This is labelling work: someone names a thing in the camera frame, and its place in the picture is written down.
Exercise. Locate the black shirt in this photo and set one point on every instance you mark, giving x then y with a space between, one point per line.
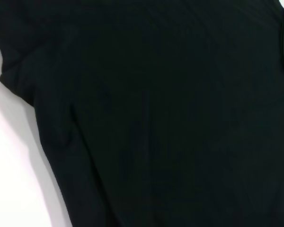
168 106

